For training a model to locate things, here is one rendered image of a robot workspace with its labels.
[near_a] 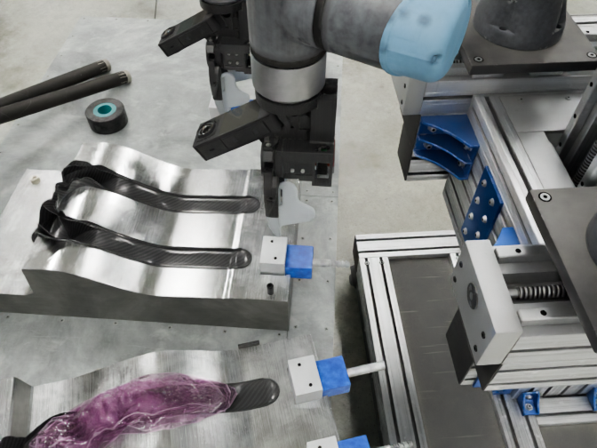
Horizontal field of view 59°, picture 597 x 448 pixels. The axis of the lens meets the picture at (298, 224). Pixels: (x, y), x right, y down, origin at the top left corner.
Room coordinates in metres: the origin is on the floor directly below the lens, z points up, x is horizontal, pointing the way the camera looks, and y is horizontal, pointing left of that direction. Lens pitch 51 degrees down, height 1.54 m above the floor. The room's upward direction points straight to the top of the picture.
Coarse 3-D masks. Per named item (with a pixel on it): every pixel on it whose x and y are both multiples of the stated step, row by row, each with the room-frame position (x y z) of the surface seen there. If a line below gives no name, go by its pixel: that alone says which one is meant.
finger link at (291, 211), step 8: (280, 184) 0.43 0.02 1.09; (288, 184) 0.42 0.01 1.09; (280, 192) 0.43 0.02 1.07; (288, 192) 0.42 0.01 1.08; (296, 192) 0.42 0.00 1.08; (280, 200) 0.42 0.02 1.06; (288, 200) 0.42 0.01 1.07; (296, 200) 0.42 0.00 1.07; (280, 208) 0.41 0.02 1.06; (288, 208) 0.42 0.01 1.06; (296, 208) 0.42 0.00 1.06; (304, 208) 0.41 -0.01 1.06; (312, 208) 0.42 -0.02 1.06; (280, 216) 0.41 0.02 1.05; (288, 216) 0.41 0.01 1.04; (296, 216) 0.41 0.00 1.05; (304, 216) 0.41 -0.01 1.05; (312, 216) 0.41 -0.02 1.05; (272, 224) 0.41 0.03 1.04; (280, 224) 0.41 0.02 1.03; (288, 224) 0.41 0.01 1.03; (280, 232) 0.42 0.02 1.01
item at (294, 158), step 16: (336, 80) 0.46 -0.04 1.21; (256, 96) 0.44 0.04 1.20; (320, 96) 0.44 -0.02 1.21; (336, 96) 0.44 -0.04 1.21; (272, 112) 0.42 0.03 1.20; (288, 112) 0.42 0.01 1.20; (304, 112) 0.42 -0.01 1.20; (320, 112) 0.43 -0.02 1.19; (336, 112) 0.43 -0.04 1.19; (288, 128) 0.44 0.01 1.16; (304, 128) 0.44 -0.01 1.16; (320, 128) 0.43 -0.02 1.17; (272, 144) 0.43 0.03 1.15; (288, 144) 0.43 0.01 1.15; (304, 144) 0.43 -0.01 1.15; (320, 144) 0.43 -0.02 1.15; (272, 160) 0.42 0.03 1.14; (288, 160) 0.42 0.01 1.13; (304, 160) 0.42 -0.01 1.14; (320, 160) 0.42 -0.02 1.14; (288, 176) 0.43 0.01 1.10; (304, 176) 0.43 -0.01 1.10
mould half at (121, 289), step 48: (96, 144) 0.66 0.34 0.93; (48, 192) 0.62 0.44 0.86; (96, 192) 0.56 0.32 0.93; (192, 192) 0.60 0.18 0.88; (240, 192) 0.60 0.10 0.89; (0, 240) 0.52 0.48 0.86; (48, 240) 0.46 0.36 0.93; (144, 240) 0.49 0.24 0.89; (192, 240) 0.50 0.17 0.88; (240, 240) 0.49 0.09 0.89; (288, 240) 0.49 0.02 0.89; (0, 288) 0.43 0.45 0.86; (48, 288) 0.41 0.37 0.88; (96, 288) 0.41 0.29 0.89; (144, 288) 0.41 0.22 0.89; (192, 288) 0.41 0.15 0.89; (240, 288) 0.41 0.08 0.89; (288, 288) 0.41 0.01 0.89
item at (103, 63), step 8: (88, 64) 1.04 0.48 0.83; (96, 64) 1.05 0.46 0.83; (104, 64) 1.05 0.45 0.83; (72, 72) 1.00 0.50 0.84; (80, 72) 1.01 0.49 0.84; (88, 72) 1.02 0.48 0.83; (96, 72) 1.03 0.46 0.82; (104, 72) 1.05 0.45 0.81; (48, 80) 0.95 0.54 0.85; (56, 80) 0.96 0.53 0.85; (64, 80) 0.97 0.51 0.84; (72, 80) 0.98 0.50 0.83; (80, 80) 1.00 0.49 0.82; (32, 88) 0.92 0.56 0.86; (40, 88) 0.93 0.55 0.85; (48, 88) 0.93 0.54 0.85; (56, 88) 0.95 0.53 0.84; (8, 96) 0.88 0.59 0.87; (16, 96) 0.88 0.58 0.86; (24, 96) 0.89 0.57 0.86; (32, 96) 0.90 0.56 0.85; (0, 104) 0.85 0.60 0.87; (8, 104) 0.86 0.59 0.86
